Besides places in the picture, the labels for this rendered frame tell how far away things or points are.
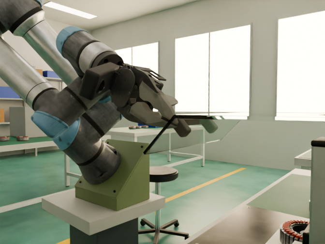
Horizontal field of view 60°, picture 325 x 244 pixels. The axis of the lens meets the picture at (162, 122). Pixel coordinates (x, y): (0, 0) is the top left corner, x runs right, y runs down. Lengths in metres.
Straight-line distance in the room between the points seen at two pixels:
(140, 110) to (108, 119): 0.46
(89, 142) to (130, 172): 0.17
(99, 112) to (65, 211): 0.34
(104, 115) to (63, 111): 0.27
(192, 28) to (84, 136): 5.54
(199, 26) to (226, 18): 0.60
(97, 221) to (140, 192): 0.19
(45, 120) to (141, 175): 0.44
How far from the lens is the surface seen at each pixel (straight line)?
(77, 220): 0.94
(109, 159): 0.98
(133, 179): 0.97
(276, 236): 0.74
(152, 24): 7.05
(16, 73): 0.77
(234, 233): 0.76
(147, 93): 0.47
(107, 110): 0.93
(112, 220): 0.93
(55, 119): 0.67
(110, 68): 0.51
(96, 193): 1.01
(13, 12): 0.93
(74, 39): 0.64
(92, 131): 0.92
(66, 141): 0.91
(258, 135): 5.48
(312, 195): 0.21
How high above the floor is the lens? 1.07
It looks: 3 degrees down
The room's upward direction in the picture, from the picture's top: straight up
